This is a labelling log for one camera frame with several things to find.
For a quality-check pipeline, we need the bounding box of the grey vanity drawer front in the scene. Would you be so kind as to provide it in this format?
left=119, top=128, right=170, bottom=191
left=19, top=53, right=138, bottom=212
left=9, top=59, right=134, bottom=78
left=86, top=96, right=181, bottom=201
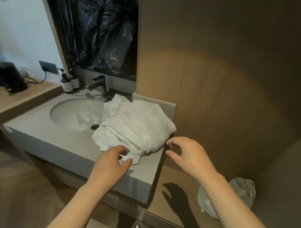
left=25, top=147, right=185, bottom=228

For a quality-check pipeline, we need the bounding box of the person's left hand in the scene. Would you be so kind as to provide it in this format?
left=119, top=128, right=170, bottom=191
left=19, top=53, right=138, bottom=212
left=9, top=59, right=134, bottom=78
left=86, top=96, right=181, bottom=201
left=86, top=145, right=134, bottom=193

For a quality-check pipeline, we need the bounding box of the black faucet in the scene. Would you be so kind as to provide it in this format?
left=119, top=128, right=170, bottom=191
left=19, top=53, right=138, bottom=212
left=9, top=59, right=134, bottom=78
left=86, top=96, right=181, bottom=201
left=86, top=75, right=109, bottom=98

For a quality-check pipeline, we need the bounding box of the person's left forearm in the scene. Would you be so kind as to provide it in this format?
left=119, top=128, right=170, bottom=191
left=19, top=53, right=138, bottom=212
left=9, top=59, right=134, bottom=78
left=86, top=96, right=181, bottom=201
left=36, top=180, right=116, bottom=228

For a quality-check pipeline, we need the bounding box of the white oval sink basin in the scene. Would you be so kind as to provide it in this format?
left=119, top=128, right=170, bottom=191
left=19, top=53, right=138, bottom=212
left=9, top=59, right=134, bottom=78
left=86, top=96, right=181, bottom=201
left=49, top=97, right=107, bottom=133

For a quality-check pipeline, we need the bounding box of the person's right hand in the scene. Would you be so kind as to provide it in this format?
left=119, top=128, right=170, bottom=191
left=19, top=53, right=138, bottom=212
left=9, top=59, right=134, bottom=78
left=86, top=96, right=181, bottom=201
left=165, top=135, right=220, bottom=185

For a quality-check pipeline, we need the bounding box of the dark grey wall outlet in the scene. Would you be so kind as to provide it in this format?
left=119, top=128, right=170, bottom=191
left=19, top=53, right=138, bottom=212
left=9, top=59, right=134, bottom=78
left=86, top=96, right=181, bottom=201
left=38, top=60, right=59, bottom=75

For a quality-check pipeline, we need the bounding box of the black power cable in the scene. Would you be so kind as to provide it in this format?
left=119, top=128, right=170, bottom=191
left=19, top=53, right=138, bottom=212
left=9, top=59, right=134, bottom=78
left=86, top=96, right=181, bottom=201
left=23, top=69, right=48, bottom=86

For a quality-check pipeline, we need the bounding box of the bin with white liner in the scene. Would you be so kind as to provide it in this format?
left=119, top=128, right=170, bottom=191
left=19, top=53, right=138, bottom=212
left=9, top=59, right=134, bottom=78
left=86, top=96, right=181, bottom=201
left=196, top=176, right=258, bottom=221

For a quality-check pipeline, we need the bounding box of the wooden side counter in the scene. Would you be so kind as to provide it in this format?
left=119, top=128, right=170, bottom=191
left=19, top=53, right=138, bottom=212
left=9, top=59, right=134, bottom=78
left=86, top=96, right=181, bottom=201
left=0, top=79, right=65, bottom=116

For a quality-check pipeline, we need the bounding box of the person's right forearm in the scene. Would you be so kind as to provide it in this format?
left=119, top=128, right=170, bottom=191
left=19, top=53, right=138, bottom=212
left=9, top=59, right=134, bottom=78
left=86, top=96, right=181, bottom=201
left=198, top=171, right=268, bottom=228

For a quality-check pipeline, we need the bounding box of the black electric kettle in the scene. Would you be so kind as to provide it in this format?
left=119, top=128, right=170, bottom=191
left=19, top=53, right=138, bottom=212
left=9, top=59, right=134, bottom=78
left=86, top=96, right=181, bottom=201
left=0, top=61, right=29, bottom=94

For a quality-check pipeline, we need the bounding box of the black plastic bag sheet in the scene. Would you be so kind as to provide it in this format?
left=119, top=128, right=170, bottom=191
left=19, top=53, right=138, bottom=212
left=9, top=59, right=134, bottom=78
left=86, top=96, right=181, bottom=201
left=47, top=0, right=142, bottom=84

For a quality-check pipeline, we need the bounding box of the crumpled white cloth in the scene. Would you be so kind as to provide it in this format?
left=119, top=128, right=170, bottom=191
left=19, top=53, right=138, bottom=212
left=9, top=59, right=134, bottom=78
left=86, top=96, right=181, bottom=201
left=90, top=92, right=178, bottom=166

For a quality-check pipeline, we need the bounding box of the dark pump bottle white label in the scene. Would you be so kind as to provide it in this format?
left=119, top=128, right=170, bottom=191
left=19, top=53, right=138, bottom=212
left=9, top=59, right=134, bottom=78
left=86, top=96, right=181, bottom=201
left=60, top=72, right=73, bottom=94
left=69, top=68, right=80, bottom=90

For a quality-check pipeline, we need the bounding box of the grey vanity counter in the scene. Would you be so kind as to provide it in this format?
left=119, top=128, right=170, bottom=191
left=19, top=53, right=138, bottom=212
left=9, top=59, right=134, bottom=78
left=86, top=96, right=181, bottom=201
left=2, top=84, right=180, bottom=210

